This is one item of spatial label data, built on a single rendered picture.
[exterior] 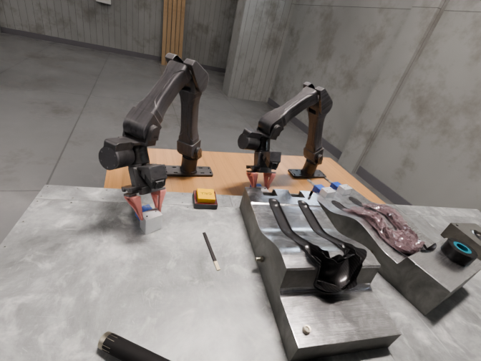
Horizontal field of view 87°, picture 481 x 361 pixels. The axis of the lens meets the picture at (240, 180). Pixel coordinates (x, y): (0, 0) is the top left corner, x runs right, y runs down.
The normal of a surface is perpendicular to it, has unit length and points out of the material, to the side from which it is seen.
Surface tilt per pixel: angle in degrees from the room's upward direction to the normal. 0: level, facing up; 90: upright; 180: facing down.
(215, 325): 0
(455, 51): 90
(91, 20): 90
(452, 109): 90
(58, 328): 0
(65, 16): 90
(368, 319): 0
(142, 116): 39
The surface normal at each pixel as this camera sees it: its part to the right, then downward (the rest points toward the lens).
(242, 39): 0.32, 0.56
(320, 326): 0.22, -0.83
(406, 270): -0.85, 0.10
